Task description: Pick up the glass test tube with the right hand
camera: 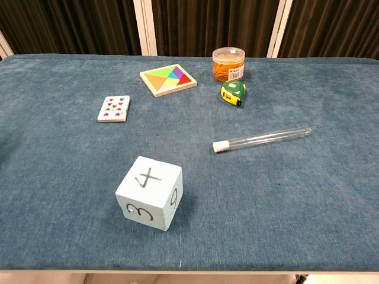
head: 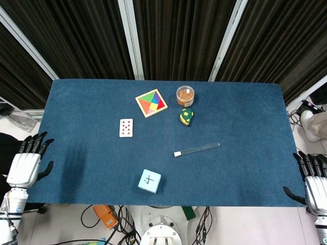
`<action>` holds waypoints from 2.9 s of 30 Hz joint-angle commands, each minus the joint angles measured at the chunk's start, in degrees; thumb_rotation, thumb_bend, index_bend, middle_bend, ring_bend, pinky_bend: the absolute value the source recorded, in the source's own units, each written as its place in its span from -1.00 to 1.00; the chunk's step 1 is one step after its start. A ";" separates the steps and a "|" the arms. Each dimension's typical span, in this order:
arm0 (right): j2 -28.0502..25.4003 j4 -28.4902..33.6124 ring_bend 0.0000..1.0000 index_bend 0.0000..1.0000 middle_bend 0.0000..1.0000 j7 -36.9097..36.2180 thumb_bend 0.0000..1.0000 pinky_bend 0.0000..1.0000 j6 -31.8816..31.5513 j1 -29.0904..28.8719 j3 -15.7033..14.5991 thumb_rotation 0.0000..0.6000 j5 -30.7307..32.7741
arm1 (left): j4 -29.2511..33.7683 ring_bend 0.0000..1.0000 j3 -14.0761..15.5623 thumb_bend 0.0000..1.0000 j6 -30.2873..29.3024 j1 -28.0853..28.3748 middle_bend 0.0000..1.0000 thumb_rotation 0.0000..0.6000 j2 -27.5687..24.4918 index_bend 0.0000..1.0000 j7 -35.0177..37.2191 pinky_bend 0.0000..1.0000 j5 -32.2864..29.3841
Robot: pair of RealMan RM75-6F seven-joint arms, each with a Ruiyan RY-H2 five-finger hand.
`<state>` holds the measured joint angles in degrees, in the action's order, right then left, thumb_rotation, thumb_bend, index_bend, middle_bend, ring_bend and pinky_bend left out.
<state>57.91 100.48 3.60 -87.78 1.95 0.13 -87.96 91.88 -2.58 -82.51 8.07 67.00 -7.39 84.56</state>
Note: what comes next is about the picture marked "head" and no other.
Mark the dark pleated curtain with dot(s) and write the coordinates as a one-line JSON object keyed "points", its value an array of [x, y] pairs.
{"points": [[184, 35]]}

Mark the clear jar of rubber bands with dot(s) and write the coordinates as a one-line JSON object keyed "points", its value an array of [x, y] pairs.
{"points": [[185, 96]]}

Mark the right black-fingered robot hand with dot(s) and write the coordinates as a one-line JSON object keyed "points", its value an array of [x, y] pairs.
{"points": [[315, 189]]}

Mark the green flat object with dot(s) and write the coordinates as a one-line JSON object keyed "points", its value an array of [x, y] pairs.
{"points": [[189, 212]]}

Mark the blue table cloth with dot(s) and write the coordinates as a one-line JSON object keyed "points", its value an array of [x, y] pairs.
{"points": [[230, 166]]}

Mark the left black-fingered robot hand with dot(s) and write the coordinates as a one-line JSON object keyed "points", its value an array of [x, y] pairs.
{"points": [[23, 166]]}

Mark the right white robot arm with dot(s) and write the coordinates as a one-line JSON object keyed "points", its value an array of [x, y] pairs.
{"points": [[321, 227]]}

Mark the light blue numbered foam cube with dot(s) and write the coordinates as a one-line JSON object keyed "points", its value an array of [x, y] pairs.
{"points": [[149, 181]]}

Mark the clear plastic bag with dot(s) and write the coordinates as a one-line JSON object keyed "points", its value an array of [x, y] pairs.
{"points": [[21, 122]]}

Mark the white shoe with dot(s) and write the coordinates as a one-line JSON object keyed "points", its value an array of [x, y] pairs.
{"points": [[306, 125]]}

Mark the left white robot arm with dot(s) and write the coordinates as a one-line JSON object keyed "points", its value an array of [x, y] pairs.
{"points": [[12, 206]]}

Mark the green yellow tape measure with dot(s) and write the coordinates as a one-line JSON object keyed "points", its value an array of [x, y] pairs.
{"points": [[187, 117]]}

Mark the orange device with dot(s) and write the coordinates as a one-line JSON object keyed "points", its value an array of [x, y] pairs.
{"points": [[104, 215]]}

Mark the deck of playing cards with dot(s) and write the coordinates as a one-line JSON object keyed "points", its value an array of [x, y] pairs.
{"points": [[126, 127]]}

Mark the colourful wooden tangram puzzle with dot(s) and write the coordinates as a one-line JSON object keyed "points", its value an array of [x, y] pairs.
{"points": [[151, 102]]}

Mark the white frame post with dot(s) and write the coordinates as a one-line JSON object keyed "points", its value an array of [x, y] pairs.
{"points": [[309, 92], [28, 47], [131, 38], [227, 40]]}

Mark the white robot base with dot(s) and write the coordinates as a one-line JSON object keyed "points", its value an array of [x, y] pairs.
{"points": [[161, 229]]}

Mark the transparent tube with white cap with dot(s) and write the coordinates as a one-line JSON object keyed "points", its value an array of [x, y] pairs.
{"points": [[194, 149]]}

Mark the beige trouser leg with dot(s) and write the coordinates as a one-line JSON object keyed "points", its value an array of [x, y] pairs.
{"points": [[319, 123]]}

